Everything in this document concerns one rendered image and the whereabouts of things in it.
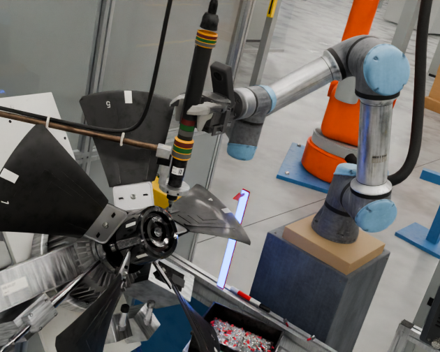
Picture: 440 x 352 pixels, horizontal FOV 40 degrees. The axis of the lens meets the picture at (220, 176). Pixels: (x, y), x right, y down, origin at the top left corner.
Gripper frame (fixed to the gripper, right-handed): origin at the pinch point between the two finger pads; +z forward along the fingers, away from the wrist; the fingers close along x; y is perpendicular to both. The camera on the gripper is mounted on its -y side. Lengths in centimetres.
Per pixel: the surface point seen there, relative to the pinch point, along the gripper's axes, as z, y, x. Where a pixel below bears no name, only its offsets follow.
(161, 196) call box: -34, 43, 25
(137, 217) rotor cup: 10.4, 23.6, -2.0
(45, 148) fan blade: 26.7, 9.9, 10.5
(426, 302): -182, 109, -37
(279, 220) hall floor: -263, 148, 85
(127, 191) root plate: 4.1, 23.2, 7.1
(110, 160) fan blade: 4.2, 18.1, 13.6
